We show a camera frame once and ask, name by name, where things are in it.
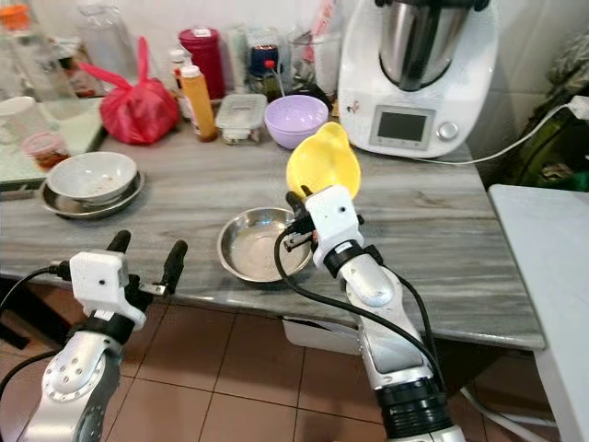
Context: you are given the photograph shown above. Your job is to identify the yellow plastic bowl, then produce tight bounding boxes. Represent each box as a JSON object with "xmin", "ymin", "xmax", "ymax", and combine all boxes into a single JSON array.
[{"xmin": 285, "ymin": 122, "xmax": 363, "ymax": 203}]

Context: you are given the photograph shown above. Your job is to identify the shallow stainless steel bowl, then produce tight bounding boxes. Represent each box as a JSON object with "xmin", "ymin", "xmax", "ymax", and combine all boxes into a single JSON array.
[{"xmin": 218, "ymin": 207, "xmax": 315, "ymax": 284}]

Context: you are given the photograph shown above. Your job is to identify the stainless steel plate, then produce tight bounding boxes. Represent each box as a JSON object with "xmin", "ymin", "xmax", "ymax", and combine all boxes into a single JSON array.
[{"xmin": 40, "ymin": 173, "xmax": 145, "ymax": 220}]

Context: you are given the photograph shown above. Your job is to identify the purple plastic bowl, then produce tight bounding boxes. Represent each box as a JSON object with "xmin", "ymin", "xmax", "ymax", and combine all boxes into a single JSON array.
[{"xmin": 264, "ymin": 95, "xmax": 329, "ymax": 150}]

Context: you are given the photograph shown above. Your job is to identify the white ceramic bowl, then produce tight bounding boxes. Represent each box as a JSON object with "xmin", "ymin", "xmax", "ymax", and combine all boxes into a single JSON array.
[{"xmin": 46, "ymin": 152, "xmax": 137, "ymax": 205}]

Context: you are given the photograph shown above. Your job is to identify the clear plastic food container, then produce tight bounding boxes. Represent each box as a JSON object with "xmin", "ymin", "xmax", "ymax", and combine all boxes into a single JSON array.
[{"xmin": 215, "ymin": 93, "xmax": 268, "ymax": 145}]

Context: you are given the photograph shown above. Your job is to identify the small clear cup red contents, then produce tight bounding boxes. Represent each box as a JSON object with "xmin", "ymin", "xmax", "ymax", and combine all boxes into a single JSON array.
[{"xmin": 21, "ymin": 131, "xmax": 69, "ymax": 171}]

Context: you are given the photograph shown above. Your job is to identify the dark bottle red cap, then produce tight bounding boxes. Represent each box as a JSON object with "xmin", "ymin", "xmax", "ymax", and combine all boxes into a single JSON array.
[{"xmin": 258, "ymin": 59, "xmax": 283, "ymax": 99}]

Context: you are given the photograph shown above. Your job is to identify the white kitchen machine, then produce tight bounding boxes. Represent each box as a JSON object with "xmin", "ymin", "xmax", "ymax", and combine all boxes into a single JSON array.
[{"xmin": 338, "ymin": 0, "xmax": 501, "ymax": 159}]

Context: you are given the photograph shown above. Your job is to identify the clear glass pitcher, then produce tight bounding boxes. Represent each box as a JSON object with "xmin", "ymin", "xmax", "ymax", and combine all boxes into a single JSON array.
[{"xmin": 288, "ymin": 28, "xmax": 342, "ymax": 98}]

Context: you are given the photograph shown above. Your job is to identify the pale green tray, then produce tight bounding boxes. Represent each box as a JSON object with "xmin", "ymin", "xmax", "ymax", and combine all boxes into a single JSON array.
[{"xmin": 0, "ymin": 98, "xmax": 105, "ymax": 192}]

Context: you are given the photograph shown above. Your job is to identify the red plastic bag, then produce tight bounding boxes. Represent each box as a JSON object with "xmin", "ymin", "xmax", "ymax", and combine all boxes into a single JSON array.
[{"xmin": 78, "ymin": 37, "xmax": 181, "ymax": 145}]

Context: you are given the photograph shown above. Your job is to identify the orange sauce bottle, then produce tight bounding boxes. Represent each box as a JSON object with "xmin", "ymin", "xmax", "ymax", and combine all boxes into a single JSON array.
[{"xmin": 179, "ymin": 64, "xmax": 218, "ymax": 143}]

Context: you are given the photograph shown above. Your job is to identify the dark blue jar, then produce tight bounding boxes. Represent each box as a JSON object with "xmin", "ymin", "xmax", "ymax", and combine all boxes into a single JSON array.
[{"xmin": 247, "ymin": 43, "xmax": 280, "ymax": 78}]

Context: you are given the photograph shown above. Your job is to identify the white mug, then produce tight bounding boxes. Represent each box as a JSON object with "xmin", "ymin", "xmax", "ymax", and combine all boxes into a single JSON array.
[{"xmin": 0, "ymin": 96, "xmax": 48, "ymax": 145}]

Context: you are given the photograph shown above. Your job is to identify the small red label bottle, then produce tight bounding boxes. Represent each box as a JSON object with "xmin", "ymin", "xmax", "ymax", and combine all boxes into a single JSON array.
[{"xmin": 167, "ymin": 49, "xmax": 191, "ymax": 119}]

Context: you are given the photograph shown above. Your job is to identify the dark red canister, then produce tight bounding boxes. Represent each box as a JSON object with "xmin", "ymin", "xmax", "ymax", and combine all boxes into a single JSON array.
[{"xmin": 179, "ymin": 28, "xmax": 225, "ymax": 99}]

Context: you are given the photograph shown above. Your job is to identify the clear plastic bottle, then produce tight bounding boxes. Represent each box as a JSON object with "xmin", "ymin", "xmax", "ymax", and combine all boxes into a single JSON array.
[{"xmin": 75, "ymin": 0, "xmax": 139, "ymax": 84}]

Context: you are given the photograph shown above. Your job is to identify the clear bottle orange cap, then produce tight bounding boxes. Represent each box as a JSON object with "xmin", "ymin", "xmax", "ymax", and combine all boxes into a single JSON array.
[{"xmin": 0, "ymin": 3, "xmax": 71, "ymax": 99}]

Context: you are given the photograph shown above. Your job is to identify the white side table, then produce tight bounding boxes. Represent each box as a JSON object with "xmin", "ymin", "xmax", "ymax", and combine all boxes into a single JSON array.
[{"xmin": 488, "ymin": 184, "xmax": 589, "ymax": 442}]

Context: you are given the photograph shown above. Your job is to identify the dark green bag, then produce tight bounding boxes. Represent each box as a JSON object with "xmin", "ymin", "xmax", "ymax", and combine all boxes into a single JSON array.
[{"xmin": 497, "ymin": 32, "xmax": 589, "ymax": 192}]

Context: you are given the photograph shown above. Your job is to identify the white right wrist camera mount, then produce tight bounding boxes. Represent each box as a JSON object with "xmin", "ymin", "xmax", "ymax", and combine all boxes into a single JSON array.
[{"xmin": 305, "ymin": 184, "xmax": 365, "ymax": 271}]

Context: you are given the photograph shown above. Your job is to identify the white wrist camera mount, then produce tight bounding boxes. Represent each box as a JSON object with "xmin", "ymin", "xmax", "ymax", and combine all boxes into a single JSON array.
[
  {"xmin": 70, "ymin": 250, "xmax": 149, "ymax": 331},
  {"xmin": 305, "ymin": 184, "xmax": 365, "ymax": 271}
]

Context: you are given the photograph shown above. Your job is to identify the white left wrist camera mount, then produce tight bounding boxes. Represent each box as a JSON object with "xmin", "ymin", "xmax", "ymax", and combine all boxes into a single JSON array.
[{"xmin": 70, "ymin": 250, "xmax": 149, "ymax": 331}]

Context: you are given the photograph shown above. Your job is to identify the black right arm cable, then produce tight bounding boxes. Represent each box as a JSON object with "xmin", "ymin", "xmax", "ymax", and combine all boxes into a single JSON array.
[{"xmin": 272, "ymin": 227, "xmax": 448, "ymax": 392}]

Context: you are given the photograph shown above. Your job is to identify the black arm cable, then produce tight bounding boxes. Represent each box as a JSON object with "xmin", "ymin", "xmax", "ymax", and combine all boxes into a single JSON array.
[
  {"xmin": 272, "ymin": 227, "xmax": 448, "ymax": 392},
  {"xmin": 0, "ymin": 263, "xmax": 75, "ymax": 397}
]

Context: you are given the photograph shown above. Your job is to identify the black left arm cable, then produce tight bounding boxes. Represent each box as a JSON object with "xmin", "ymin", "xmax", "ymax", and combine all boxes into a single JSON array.
[{"xmin": 0, "ymin": 263, "xmax": 75, "ymax": 397}]

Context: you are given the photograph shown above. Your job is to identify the white power cable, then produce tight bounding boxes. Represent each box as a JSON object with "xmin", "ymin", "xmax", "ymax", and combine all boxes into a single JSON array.
[{"xmin": 410, "ymin": 99, "xmax": 577, "ymax": 168}]

